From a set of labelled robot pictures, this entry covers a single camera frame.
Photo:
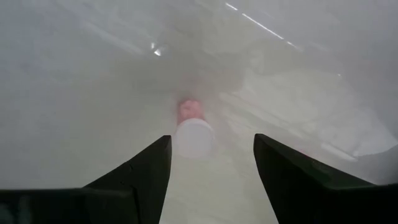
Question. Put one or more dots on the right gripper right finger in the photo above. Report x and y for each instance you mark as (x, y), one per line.
(286, 174)

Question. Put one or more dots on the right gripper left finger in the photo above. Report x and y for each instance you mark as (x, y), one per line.
(146, 174)

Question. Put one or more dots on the pink pill bottle white cap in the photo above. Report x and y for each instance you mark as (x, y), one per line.
(194, 140)

